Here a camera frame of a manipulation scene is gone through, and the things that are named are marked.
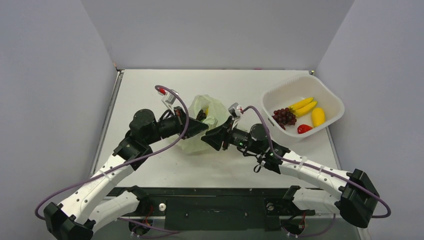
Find yellow fake banana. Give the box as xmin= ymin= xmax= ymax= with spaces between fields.
xmin=293 ymin=101 xmax=318 ymax=118
xmin=288 ymin=97 xmax=314 ymax=112

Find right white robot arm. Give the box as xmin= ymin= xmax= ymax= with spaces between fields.
xmin=201 ymin=117 xmax=380 ymax=229

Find purple cable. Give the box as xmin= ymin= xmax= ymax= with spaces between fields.
xmin=240 ymin=105 xmax=392 ymax=238
xmin=34 ymin=85 xmax=190 ymax=239

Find lower yellow fake banana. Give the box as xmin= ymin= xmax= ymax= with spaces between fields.
xmin=293 ymin=101 xmax=318 ymax=118

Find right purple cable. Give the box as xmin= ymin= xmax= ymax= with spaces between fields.
xmin=240 ymin=105 xmax=392 ymax=238

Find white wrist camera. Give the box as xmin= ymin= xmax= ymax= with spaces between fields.
xmin=228 ymin=102 xmax=243 ymax=120
xmin=157 ymin=87 xmax=179 ymax=111

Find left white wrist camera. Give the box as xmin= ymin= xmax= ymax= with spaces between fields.
xmin=157 ymin=87 xmax=179 ymax=111

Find yellow fake mango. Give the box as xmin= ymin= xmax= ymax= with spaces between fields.
xmin=311 ymin=107 xmax=326 ymax=128

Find purple fake grapes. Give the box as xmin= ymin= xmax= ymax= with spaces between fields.
xmin=272 ymin=107 xmax=297 ymax=130

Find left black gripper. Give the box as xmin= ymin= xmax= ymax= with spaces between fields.
xmin=145 ymin=106 xmax=209 ymax=146

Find green plastic bag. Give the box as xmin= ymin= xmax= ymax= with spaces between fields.
xmin=170 ymin=94 xmax=231 ymax=155

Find white plastic basket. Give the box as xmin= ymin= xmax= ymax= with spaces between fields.
xmin=261 ymin=74 xmax=345 ymax=147

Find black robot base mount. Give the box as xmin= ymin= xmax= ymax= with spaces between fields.
xmin=124 ymin=187 xmax=316 ymax=232

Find red fake strawberry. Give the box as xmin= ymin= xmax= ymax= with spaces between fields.
xmin=297 ymin=124 xmax=313 ymax=134

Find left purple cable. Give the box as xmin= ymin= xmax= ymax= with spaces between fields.
xmin=34 ymin=85 xmax=190 ymax=239

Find upper yellow fake banana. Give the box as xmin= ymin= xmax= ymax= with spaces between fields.
xmin=288 ymin=97 xmax=314 ymax=112

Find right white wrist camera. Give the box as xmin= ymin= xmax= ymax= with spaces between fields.
xmin=228 ymin=102 xmax=243 ymax=120

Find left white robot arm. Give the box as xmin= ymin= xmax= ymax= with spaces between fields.
xmin=43 ymin=106 xmax=209 ymax=240

